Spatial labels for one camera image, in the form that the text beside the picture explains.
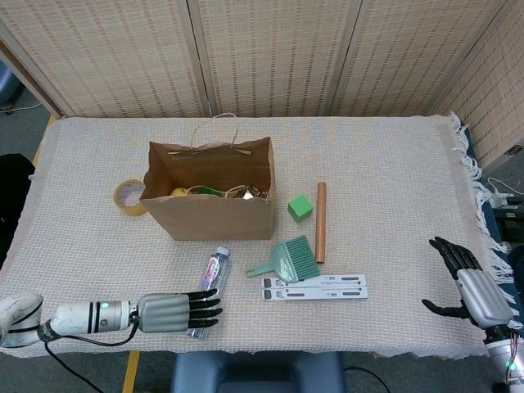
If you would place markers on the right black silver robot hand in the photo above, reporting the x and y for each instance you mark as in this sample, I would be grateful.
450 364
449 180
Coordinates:
485 301

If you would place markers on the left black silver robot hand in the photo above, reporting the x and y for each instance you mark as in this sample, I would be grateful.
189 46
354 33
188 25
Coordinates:
163 313

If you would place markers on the transparent water bottle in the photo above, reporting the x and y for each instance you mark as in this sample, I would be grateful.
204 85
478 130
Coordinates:
213 270

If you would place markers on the yellow round toy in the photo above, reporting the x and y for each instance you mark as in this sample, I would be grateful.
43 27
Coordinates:
179 192

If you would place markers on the green tube package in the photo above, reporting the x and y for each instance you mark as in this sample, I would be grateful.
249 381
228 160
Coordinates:
204 191

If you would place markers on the gold red snack packet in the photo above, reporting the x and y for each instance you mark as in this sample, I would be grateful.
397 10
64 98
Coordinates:
249 193

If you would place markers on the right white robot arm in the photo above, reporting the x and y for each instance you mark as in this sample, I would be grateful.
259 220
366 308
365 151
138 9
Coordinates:
505 356

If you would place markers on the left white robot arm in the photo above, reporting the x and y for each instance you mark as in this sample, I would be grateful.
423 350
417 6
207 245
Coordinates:
73 317

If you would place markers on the brown paper bag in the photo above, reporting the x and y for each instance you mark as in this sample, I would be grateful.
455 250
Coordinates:
204 219

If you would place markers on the green hand brush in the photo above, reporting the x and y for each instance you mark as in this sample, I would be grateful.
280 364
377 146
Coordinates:
299 260

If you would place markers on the black box device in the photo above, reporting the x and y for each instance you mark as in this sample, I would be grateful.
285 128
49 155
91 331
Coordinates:
509 223

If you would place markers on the white power strip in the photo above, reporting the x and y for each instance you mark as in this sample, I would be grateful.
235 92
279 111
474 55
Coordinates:
500 198

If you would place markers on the blue padded seat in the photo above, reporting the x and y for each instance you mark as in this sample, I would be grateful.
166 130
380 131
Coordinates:
258 372

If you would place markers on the yellow tape roll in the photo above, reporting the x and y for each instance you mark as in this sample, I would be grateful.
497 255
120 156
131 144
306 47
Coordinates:
119 200

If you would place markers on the white folding laptop stand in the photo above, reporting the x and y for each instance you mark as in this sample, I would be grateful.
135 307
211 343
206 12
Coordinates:
327 291

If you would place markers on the green cube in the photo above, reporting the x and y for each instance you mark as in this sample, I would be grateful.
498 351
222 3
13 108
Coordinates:
301 209

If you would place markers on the beige woven tablecloth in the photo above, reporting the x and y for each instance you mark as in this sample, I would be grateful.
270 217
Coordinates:
368 163

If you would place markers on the brown cardboard tube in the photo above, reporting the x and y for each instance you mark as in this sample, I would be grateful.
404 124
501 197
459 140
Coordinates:
321 225

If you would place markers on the blue grey chair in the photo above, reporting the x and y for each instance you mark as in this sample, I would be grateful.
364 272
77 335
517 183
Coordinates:
7 86

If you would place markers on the bamboo folding screen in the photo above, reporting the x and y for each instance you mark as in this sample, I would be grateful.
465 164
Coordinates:
266 53

